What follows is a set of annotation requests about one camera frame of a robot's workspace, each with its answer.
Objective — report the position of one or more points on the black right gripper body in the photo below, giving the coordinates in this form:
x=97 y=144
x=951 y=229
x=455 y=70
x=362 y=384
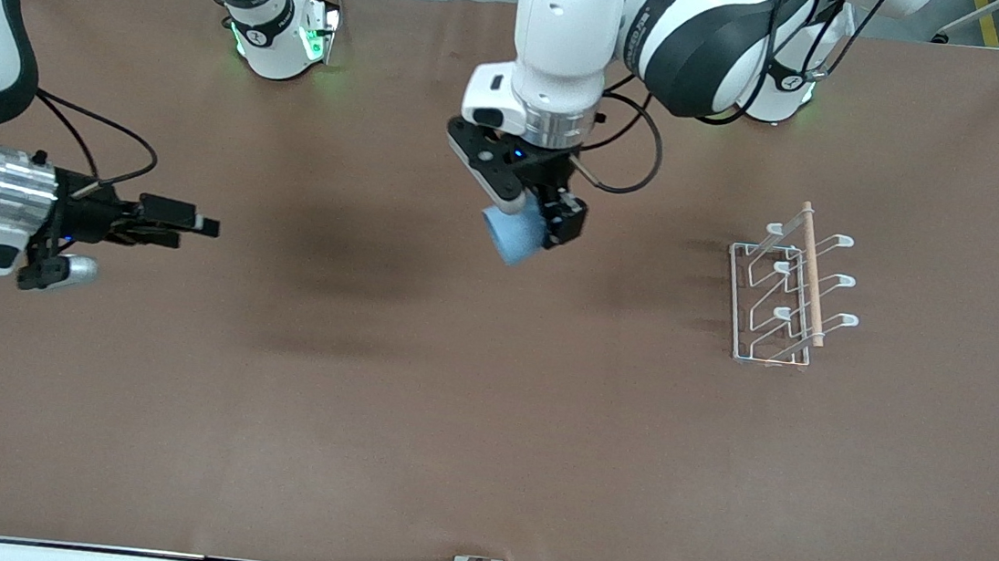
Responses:
x=87 y=211

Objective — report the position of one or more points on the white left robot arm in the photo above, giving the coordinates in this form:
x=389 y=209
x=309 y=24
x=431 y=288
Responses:
x=568 y=49

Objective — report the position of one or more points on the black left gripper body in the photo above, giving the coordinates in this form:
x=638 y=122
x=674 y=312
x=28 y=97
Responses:
x=552 y=173

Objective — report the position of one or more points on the blue plastic cup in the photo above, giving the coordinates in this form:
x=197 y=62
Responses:
x=513 y=238

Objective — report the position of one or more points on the grey metal bar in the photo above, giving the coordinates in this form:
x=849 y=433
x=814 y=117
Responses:
x=956 y=29

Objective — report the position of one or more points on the brown table cover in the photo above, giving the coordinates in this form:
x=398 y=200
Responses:
x=451 y=404

